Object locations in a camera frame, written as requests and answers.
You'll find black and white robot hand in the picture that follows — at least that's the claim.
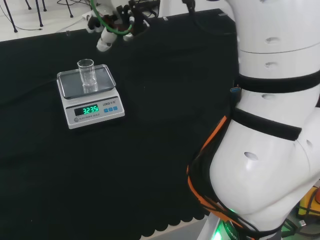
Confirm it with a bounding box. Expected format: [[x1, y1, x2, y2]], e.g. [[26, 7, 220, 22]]
[[85, 5, 136, 52]]

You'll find small clear glass beaker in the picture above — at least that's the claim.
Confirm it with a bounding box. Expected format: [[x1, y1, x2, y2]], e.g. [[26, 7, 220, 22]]
[[76, 58, 99, 94]]

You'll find white electronic balance steel pan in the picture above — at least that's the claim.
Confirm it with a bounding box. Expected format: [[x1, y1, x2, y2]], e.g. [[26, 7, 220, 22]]
[[56, 63, 126, 130]]

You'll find black tripod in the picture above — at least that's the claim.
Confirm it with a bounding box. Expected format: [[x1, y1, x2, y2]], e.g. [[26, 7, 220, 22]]
[[24, 0, 74, 28], [0, 0, 19, 34]]

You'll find black bench cloth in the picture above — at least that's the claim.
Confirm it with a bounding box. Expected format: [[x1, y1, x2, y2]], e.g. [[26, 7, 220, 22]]
[[0, 8, 241, 240]]

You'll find yellow stop button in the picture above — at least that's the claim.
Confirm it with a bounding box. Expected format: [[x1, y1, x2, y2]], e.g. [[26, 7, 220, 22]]
[[296, 186, 320, 219]]

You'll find green cable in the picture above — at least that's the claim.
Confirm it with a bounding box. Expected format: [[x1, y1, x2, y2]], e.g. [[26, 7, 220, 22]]
[[89, 0, 134, 36]]

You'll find orange cable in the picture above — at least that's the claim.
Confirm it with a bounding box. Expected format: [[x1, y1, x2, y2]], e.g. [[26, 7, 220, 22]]
[[186, 115, 245, 229]]

